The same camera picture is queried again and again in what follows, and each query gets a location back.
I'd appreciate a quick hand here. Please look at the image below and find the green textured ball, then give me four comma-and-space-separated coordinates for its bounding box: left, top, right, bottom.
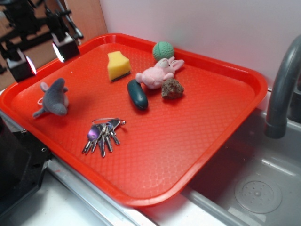
152, 41, 174, 62

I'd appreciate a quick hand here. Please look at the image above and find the red plastic tray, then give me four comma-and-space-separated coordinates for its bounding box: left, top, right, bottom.
0, 34, 268, 207

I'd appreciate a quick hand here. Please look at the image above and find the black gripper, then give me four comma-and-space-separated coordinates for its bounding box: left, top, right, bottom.
0, 0, 84, 82

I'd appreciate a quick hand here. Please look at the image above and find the bunch of metal keys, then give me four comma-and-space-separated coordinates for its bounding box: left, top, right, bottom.
81, 118, 126, 158

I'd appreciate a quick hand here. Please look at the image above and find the dark teal oblong case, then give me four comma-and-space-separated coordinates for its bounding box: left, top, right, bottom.
127, 79, 148, 110

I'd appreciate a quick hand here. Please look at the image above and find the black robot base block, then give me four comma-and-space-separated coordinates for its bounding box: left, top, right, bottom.
0, 119, 49, 217

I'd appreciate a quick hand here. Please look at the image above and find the brown rock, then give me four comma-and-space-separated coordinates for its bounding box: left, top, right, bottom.
161, 78, 184, 99

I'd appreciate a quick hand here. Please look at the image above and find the gray plastic sink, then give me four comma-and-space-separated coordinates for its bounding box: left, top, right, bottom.
183, 110, 301, 226

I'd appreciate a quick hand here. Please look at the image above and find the gray faucet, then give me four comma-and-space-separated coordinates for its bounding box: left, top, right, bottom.
264, 36, 301, 139

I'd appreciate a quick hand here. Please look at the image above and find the yellow sponge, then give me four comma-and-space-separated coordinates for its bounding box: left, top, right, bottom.
107, 51, 131, 81

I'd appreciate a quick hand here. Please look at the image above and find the pink plush bunny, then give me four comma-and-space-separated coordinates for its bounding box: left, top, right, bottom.
135, 56, 184, 89

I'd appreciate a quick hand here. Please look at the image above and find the gray plush mouse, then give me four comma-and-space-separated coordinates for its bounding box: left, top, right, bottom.
32, 78, 69, 118

